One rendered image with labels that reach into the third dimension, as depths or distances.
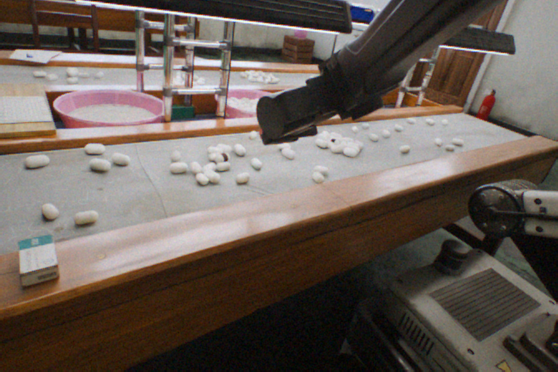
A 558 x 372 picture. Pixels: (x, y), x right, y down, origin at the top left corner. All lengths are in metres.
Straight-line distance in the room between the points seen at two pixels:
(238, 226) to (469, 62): 5.11
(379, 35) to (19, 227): 0.54
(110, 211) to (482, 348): 0.83
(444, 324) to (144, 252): 0.72
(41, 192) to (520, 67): 5.18
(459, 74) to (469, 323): 4.75
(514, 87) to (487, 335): 4.56
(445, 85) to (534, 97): 1.09
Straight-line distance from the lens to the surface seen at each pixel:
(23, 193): 0.70
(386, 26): 0.31
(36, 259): 0.49
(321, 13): 0.85
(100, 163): 0.73
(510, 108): 5.38
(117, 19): 3.47
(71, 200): 0.66
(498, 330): 1.05
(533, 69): 5.32
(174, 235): 0.53
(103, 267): 0.49
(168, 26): 0.86
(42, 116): 0.90
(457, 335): 0.97
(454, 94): 5.56
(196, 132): 0.89
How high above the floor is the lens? 1.10
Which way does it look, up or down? 26 degrees down
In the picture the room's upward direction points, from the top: 11 degrees clockwise
